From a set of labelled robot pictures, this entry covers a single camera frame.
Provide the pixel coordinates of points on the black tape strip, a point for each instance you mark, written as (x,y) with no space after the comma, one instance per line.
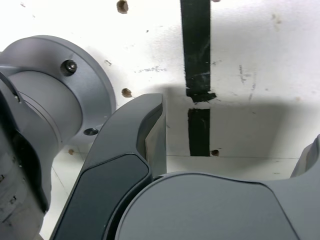
(197,50)

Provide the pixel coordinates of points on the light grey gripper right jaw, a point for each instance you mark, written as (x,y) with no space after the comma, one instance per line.
(212,212)

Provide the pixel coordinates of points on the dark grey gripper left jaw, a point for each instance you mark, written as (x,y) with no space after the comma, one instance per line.
(112,160)

